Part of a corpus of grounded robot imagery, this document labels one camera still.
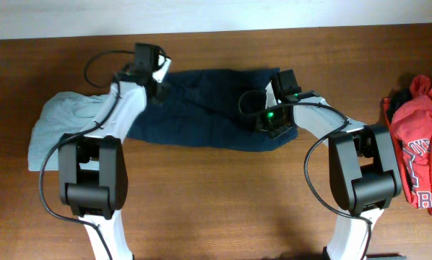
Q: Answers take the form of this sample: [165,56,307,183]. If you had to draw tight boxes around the red jersey with lettering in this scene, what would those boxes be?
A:
[383,74,432,215]

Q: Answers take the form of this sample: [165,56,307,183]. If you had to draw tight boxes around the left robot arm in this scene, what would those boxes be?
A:
[56,43,171,259]

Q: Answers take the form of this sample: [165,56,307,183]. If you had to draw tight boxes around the light grey folded cloth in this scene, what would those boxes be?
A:
[27,92,108,172]

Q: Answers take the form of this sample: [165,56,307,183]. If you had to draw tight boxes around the navy blue shorts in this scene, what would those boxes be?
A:
[127,68,298,152]

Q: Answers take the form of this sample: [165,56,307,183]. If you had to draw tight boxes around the black cable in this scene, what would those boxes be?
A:
[237,90,373,260]
[38,49,136,260]

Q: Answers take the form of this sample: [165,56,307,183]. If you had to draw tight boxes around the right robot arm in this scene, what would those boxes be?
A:
[251,70,402,260]

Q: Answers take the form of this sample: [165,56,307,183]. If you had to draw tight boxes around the right black cable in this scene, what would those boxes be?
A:
[237,90,373,260]

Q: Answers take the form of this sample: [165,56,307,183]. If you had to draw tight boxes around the dark garment under jersey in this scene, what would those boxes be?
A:
[386,88,412,122]

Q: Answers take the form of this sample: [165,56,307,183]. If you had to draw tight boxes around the left black cable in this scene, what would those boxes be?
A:
[38,49,136,260]

